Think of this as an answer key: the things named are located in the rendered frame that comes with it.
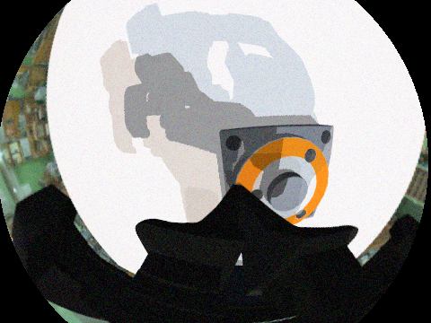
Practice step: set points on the orange and white round plate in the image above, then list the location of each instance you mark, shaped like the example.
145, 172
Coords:
286, 154

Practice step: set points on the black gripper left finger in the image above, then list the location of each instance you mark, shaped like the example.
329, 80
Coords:
215, 241

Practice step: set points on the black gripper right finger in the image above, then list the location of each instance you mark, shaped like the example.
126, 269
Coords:
273, 243

